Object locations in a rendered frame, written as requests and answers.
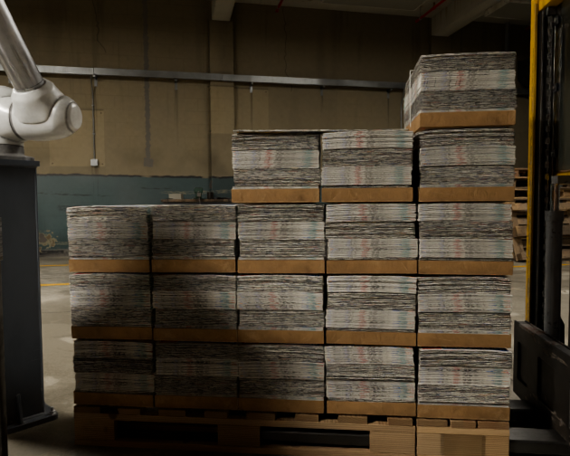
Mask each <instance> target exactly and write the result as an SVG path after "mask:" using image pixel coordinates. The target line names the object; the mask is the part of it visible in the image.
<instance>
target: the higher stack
mask: <svg viewBox="0 0 570 456"><path fill-rule="evenodd" d="M516 55H517V54H516V53H515V52H466V53H445V54H431V55H421V57H420V58H419V60H418V62H417V63H416V65H415V67H414V70H410V77H409V79H408V81H407V82H406V84H405V96H404V128H406V127H407V126H408V125H409V124H410V127H411V122H412V121H413V120H414V119H415V118H416V117H417V116H418V115H419V113H424V112H454V111H484V110H514V108H516V107H517V106H518V104H517V91H516V90H517V88H515V87H516V86H515V85H516V84H515V82H514V80H515V76H516V72H515V69H516V68H515V66H516V65H515V64H516ZM411 71H413V73H412V74H411ZM511 126H514V125H480V126H444V127H419V128H418V129H417V130H416V131H415V132H414V133H413V156H412V157H413V161H412V164H413V166H412V168H413V170H412V171H411V176H412V185H411V187H413V188H419V194H420V187H483V186H513V184H514V183H515V181H514V180H515V179H514V178H515V176H514V175H513V174H516V173H514V172H515V170H514V168H513V167H514V165H515V163H516V162H515V160H516V158H515V155H516V154H515V153H516V152H515V150H516V149H515V147H516V146H514V145H513V144H514V143H515V140H513V139H514V137H515V136H514V135H515V131H514V129H513V128H509V127H511ZM505 202H508V201H437V202H408V203H409V204H415V206H416V209H415V210H416V212H415V213H416V217H414V218H415V219H416V221H415V222H414V226H415V227H414V229H415V230H414V231H415V235H414V237H415V238H417V239H418V242H417V243H418V245H417V246H418V249H417V251H418V253H417V257H416V258H415V259H417V260H418V261H512V259H511V258H513V255H512V252H513V246H512V244H513V240H512V239H513V237H511V236H513V234H512V232H513V228H512V227H513V225H512V224H513V222H511V221H510V220H511V218H512V217H511V215H512V210H511V209H510V207H512V206H511V205H512V204H495V203H505ZM478 203H487V204H478ZM414 275H415V277H416V278H417V281H416V287H417V288H416V295H417V296H415V297H416V298H417V300H416V303H417V304H416V306H415V308H416V311H415V313H416V315H415V316H414V320H415V324H414V325H415V330H416V332H417V341H418V333H448V334H498V335H509V334H510V333H509V332H510V331H511V327H512V326H511V324H510V323H511V322H513V320H511V316H510V314H511V312H512V310H511V309H513V308H512V305H511V304H512V303H511V302H512V301H511V300H512V295H511V294H510V292H511V288H510V287H511V283H510V282H511V280H510V278H509V277H507V276H505V275H464V274H419V273H414ZM412 347H413V362H414V364H415V367H414V371H415V373H414V375H415V378H414V382H415V385H414V387H415V393H414V398H415V401H416V403H417V404H435V405H462V406H485V407H509V404H510V403H509V394H510V392H509V388H510V387H509V386H510V379H509V378H510V371H511V369H510V368H512V366H513V365H512V363H513V362H512V360H513V359H512V355H511V354H512V352H511V351H510V350H509V349H508V348H502V347H418V346H417V345H416V347H414V346H412ZM412 418H413V423H415V429H416V449H415V456H509V422H508V421H497V420H472V419H448V418H423V417H417V415H416V416H412Z"/></svg>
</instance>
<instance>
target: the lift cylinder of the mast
mask: <svg viewBox="0 0 570 456"><path fill-rule="evenodd" d="M560 184H570V176H551V184H550V211H545V221H546V265H545V307H544V331H545V332H546V333H547V334H549V335H550V336H552V337H554V338H556V339H557V340H559V341H560V319H561V280H562V241H563V221H564V216H565V211H559V204H560Z"/></svg>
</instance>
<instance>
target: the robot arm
mask: <svg viewBox="0 0 570 456"><path fill-rule="evenodd" d="M0 63H1V65H2V67H3V69H4V71H5V73H6V75H7V77H8V79H9V80H10V82H11V83H12V85H13V87H14V89H12V88H9V87H6V86H0V159H14V160H32V161H34V157H28V156H25V155H24V142H25V141H28V140H33V141H47V140H56V139H61V138H66V137H68V136H70V135H72V134H73V133H74V132H75V131H77V130H78V129H79V128H80V127H81V123H82V114H81V109H80V108H79V106H78V104H77V103H76V102H75V101H74V100H73V99H71V98H70V97H68V96H64V95H63V94H62V93H61V91H60V90H59V89H58V88H57V87H56V86H55V85H54V84H53V83H52V82H51V81H48V80H46V79H45V78H43V77H42V75H41V73H40V72H39V70H38V68H37V66H36V64H35V62H34V60H33V57H32V55H31V54H30V52H29V50H28V48H27V46H26V44H25V42H24V39H23V37H22V35H21V34H20V32H19V30H18V28H17V26H16V24H15V22H14V19H13V17H12V16H11V14H10V12H9V10H8V8H7V6H6V4H5V1H4V0H0Z"/></svg>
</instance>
